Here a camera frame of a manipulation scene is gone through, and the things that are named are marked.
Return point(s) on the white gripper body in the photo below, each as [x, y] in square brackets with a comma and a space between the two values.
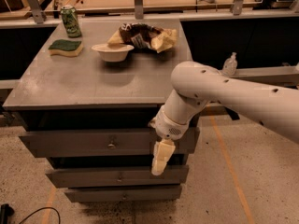
[169, 127]

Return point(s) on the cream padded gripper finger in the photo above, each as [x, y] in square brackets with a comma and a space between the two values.
[162, 153]

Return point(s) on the grey top drawer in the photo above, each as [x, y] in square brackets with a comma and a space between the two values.
[88, 143]

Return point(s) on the grey drawer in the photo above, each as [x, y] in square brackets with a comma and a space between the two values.
[116, 176]
[126, 193]
[88, 143]

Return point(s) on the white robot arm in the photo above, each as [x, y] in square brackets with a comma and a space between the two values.
[195, 85]

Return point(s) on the grey drawer cabinet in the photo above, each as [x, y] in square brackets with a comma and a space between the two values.
[85, 93]

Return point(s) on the grey bottom drawer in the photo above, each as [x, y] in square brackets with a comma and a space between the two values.
[126, 193]

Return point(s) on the grey middle drawer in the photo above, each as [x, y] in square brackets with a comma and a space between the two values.
[116, 176]

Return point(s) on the clear sanitizer bottle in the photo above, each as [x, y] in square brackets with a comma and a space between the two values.
[230, 65]

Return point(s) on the crumpled chip bag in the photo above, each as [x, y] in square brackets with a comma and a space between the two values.
[143, 36]

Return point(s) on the white paper bowl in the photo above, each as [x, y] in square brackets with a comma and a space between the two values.
[113, 53]

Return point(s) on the green yellow sponge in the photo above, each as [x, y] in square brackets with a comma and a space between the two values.
[67, 48]

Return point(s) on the green soda can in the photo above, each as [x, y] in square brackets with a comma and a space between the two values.
[70, 21]

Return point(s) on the grey metal rail shelf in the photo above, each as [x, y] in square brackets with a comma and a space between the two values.
[285, 76]

